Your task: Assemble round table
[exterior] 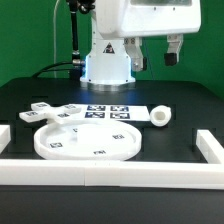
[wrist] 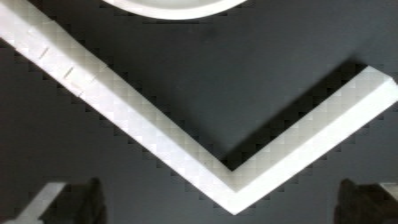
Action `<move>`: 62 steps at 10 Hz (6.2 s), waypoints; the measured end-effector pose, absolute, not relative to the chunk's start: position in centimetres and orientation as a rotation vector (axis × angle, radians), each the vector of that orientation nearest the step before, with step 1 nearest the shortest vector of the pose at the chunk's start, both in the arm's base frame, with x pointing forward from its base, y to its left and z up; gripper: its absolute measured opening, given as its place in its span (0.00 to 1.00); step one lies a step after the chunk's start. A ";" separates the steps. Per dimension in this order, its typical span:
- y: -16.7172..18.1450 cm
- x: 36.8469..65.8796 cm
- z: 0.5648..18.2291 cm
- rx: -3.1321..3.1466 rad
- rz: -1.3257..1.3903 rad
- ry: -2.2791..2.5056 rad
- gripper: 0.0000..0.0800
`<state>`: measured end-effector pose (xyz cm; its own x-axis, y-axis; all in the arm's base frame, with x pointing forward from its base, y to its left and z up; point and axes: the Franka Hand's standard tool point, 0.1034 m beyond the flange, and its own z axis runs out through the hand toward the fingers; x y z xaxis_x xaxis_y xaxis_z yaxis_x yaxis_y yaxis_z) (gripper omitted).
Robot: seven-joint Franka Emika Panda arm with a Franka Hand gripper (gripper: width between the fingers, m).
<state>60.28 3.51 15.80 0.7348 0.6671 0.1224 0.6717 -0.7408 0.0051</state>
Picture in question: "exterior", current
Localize black cable on table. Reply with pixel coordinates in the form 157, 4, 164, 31
31, 60, 86, 78

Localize white marker sheet with tags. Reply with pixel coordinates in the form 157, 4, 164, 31
75, 104, 150, 121

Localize white hanging cable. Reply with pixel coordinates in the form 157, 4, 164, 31
53, 0, 62, 79

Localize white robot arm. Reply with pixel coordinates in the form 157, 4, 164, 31
80, 0, 201, 91

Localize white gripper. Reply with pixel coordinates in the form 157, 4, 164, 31
95, 0, 201, 72

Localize white cross-shaped table base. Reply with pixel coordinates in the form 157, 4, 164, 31
19, 102, 81, 124

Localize white round table top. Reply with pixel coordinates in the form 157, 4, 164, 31
34, 120, 142, 160

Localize white U-shaped boundary frame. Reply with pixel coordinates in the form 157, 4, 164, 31
0, 130, 224, 190

